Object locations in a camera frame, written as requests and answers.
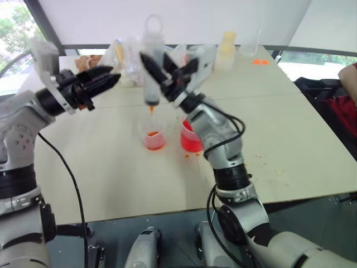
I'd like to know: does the red plastic cup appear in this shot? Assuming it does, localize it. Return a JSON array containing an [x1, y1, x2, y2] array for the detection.
[[180, 117, 205, 154]]

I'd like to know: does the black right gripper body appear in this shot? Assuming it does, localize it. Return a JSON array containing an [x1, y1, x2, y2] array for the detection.
[[160, 59, 200, 104]]

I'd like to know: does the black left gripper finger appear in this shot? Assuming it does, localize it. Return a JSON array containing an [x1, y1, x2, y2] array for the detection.
[[76, 65, 114, 84], [83, 73, 122, 99]]

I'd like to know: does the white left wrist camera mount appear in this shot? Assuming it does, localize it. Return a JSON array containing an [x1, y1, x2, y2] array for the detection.
[[30, 37, 78, 116]]

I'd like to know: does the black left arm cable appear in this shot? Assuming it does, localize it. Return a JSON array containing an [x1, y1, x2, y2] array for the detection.
[[37, 133, 88, 268]]

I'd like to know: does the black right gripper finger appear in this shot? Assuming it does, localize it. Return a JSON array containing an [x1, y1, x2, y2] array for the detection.
[[139, 51, 168, 90], [162, 52, 180, 76]]

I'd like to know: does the dark window frame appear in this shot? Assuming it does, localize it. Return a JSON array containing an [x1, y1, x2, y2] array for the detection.
[[23, 0, 67, 57]]

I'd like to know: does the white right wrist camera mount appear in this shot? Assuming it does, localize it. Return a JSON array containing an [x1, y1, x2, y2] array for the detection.
[[170, 44, 217, 110]]

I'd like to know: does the clear cup with red liquid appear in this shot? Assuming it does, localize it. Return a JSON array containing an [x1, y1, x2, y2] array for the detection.
[[137, 113, 168, 152]]

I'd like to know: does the clear plastic beaker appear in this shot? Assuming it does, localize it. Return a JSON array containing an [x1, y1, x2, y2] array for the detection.
[[239, 27, 264, 57]]

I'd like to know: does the large clear plastic syringe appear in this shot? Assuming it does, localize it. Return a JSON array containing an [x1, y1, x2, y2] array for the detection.
[[141, 13, 165, 116]]

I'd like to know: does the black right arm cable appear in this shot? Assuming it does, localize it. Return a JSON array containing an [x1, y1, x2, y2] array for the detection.
[[200, 97, 253, 268]]

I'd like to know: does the small white container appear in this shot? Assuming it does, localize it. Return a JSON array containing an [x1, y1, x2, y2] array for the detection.
[[120, 73, 136, 88]]

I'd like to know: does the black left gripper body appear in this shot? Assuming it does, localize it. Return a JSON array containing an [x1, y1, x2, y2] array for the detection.
[[55, 69, 96, 112]]

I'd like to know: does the black and red bag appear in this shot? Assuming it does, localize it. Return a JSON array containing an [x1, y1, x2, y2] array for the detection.
[[293, 76, 357, 163]]

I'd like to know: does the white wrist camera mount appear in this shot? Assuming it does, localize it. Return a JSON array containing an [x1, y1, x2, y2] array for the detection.
[[30, 37, 78, 116], [170, 44, 217, 110]]

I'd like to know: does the pale yellow plastic bottle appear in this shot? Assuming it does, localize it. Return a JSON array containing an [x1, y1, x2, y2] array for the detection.
[[213, 31, 238, 72]]

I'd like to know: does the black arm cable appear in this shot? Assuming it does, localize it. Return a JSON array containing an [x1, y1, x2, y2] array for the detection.
[[37, 133, 88, 268], [200, 97, 253, 268]]

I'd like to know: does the clear plastic bag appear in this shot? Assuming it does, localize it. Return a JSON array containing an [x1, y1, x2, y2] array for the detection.
[[99, 36, 146, 88]]

